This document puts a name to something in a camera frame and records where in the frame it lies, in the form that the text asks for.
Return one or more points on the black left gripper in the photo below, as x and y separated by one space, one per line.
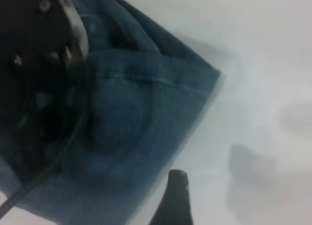
29 51

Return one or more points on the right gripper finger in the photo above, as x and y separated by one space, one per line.
174 203

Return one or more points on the blue denim printed jeans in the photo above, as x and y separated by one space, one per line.
146 100

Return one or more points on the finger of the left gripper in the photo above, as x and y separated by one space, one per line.
124 39

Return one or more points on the silver metal camera bracket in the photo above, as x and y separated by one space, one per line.
78 37

